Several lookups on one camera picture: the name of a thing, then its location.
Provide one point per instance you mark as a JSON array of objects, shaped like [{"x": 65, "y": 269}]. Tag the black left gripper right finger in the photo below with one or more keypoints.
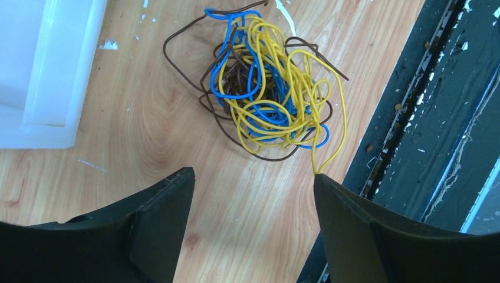
[{"x": 365, "y": 242}]

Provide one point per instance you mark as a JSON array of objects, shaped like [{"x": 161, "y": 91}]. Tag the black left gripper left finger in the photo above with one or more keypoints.
[{"x": 136, "y": 239}]

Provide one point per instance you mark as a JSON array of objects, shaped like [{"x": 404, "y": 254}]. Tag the white plastic bin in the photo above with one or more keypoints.
[{"x": 47, "y": 52}]

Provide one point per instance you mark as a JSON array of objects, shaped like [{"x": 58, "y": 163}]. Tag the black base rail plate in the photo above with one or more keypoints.
[{"x": 431, "y": 151}]

